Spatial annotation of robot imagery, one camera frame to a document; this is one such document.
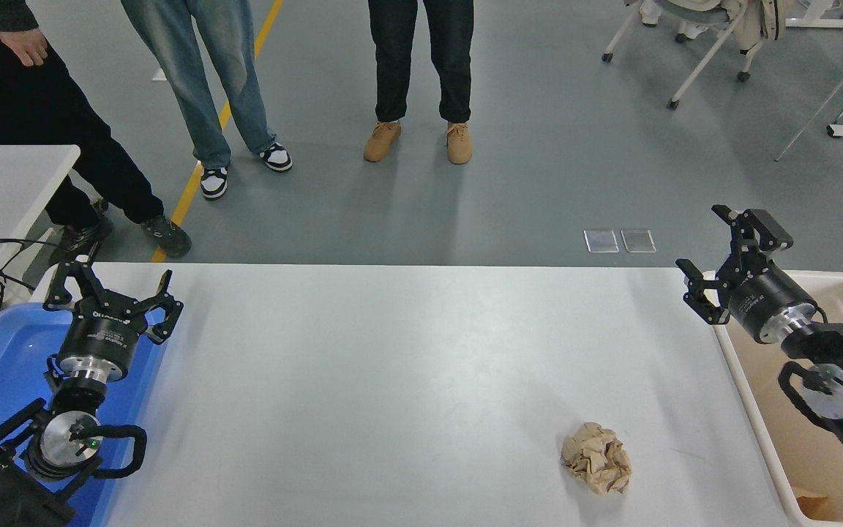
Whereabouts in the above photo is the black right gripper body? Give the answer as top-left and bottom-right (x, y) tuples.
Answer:
(716, 262), (819, 343)

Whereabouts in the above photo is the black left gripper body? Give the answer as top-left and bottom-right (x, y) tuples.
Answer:
(54, 295), (150, 374)

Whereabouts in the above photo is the tan paper ball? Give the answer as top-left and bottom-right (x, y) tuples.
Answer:
(561, 422), (632, 495)

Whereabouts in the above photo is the person's hand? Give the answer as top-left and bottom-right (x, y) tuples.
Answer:
(1, 28), (49, 68)

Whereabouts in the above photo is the white chair with casters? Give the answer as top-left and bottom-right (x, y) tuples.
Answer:
(601, 0), (788, 111)

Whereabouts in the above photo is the pale cloth on chair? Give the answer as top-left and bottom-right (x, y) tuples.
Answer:
(727, 0), (788, 56)

